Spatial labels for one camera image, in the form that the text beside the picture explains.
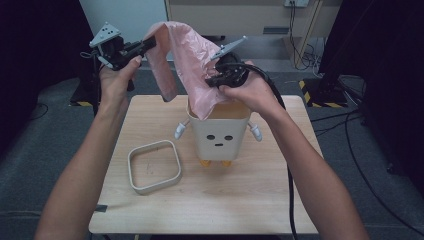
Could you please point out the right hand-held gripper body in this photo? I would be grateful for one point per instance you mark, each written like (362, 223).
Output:
(233, 73)

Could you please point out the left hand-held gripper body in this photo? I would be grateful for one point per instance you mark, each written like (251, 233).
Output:
(115, 55)

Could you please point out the pink plastic bag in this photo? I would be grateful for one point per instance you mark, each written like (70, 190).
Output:
(186, 56)

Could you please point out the beige character trash bin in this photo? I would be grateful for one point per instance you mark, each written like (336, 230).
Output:
(218, 140)

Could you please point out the person's right hand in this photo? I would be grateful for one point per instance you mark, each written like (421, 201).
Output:
(256, 93)

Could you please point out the person's left hand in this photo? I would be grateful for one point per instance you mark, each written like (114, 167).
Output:
(115, 88)

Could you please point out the white partition panel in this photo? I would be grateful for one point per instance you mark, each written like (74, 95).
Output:
(130, 13)

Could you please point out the black striped stand base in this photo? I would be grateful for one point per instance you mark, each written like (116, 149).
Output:
(81, 98)
(321, 95)

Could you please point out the light wooden desk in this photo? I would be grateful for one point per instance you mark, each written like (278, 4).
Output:
(233, 18)

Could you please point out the black curtain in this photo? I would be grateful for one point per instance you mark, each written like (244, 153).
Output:
(36, 50)
(390, 50)

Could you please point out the black tape piece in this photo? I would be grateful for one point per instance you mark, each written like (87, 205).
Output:
(101, 208)

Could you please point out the wall power socket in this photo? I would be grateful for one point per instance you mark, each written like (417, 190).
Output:
(296, 3)

